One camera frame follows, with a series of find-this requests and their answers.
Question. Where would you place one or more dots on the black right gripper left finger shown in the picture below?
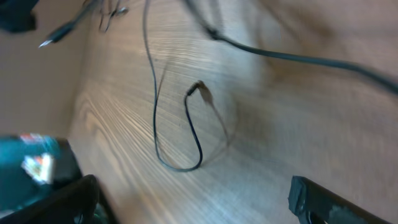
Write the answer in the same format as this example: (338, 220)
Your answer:
(74, 203)

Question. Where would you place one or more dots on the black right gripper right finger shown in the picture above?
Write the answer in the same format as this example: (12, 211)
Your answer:
(312, 203)

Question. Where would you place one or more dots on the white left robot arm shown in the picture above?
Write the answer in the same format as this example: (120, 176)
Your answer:
(32, 167)

